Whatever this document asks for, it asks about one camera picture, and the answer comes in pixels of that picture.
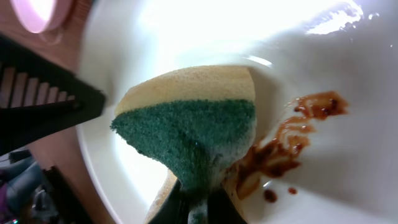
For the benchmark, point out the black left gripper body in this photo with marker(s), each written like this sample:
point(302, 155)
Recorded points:
point(39, 98)

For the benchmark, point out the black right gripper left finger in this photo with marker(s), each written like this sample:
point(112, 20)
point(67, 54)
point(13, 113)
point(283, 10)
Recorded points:
point(175, 208)

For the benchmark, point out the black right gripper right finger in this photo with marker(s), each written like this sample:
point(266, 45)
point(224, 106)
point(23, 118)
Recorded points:
point(221, 209)

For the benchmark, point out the pale pink plate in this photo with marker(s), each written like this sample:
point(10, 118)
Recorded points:
point(38, 16)

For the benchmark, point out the white plate with sauce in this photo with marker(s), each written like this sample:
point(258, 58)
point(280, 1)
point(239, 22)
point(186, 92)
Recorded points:
point(348, 173)

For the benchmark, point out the green yellow sponge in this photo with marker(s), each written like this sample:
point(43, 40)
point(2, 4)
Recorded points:
point(197, 121)

